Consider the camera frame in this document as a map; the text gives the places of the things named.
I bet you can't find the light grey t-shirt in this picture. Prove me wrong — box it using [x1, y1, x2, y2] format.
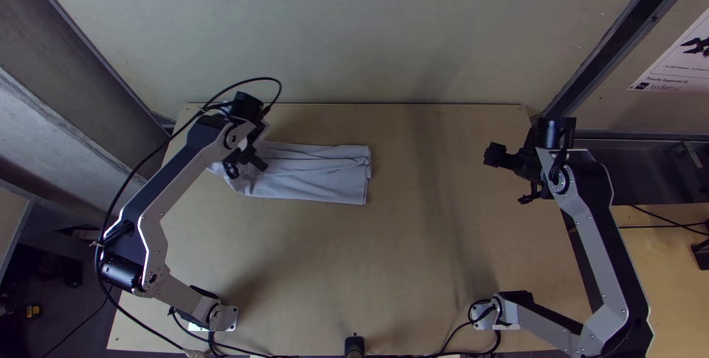
[208, 139, 373, 207]

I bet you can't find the white paper poster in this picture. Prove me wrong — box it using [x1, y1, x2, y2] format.
[627, 6, 709, 97]

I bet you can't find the black cable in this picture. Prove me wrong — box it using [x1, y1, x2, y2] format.
[630, 204, 709, 237]
[617, 221, 709, 230]
[426, 297, 503, 358]
[92, 76, 284, 358]

